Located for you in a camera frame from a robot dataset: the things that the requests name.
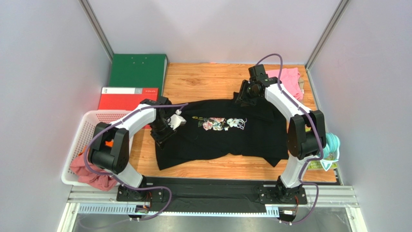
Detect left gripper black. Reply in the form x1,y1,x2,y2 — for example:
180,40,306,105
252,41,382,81
150,118,177,149

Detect black floral t shirt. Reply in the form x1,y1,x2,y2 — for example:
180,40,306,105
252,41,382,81
155,92,289,170

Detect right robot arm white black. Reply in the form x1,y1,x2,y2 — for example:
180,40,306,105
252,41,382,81
236,64,326,189

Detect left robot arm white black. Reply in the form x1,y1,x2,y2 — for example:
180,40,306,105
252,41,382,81
84,97,185,191

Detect folded pink t shirt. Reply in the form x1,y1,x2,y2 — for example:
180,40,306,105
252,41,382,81
266,68,304,102

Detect orange t shirt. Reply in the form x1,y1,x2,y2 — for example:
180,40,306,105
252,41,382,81
89,141,113,154

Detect folded beige t shirt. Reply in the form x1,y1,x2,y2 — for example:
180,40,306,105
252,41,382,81
298,77,305,95

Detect white plastic laundry basket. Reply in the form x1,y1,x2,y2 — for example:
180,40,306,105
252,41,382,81
61,110,129,187

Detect dusty pink t shirt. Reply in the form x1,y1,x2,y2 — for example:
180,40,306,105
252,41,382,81
70,152,118,191

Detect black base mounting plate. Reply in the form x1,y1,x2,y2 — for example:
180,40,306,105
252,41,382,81
116,177,308,213

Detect green book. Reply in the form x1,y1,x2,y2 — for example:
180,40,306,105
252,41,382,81
308,159,338,172

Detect teal headphones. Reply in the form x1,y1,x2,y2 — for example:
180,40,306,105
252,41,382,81
323,133,340,160

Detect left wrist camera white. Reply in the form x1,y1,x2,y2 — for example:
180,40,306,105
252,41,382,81
168,110,187,131

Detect red ring binder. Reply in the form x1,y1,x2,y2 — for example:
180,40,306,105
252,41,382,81
97,87,159,123

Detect green ring binder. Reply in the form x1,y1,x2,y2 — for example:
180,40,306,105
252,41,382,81
108,54,168,96

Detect aluminium frame rail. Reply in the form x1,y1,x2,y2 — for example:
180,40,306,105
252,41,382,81
68,185,359,218

